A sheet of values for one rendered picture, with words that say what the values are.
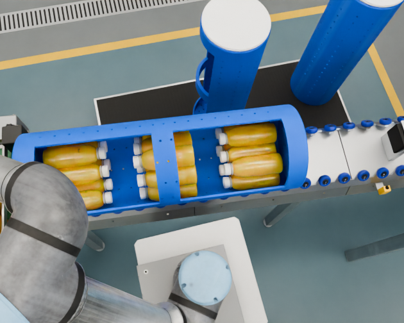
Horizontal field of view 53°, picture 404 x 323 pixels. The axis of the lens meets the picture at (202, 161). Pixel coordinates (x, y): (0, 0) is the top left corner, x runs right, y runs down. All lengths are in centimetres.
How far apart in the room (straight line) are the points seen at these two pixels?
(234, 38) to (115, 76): 129
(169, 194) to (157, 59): 169
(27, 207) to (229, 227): 72
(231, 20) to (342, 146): 66
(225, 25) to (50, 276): 127
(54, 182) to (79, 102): 208
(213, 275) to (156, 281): 26
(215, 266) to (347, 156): 89
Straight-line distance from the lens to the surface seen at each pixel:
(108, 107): 251
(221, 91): 189
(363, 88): 299
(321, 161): 161
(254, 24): 171
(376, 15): 197
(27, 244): 62
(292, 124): 128
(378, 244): 219
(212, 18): 170
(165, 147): 120
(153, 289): 114
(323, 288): 249
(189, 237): 122
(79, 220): 64
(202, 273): 91
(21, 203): 66
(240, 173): 132
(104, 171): 136
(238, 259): 122
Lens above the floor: 235
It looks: 70 degrees down
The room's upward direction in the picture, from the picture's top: 10 degrees clockwise
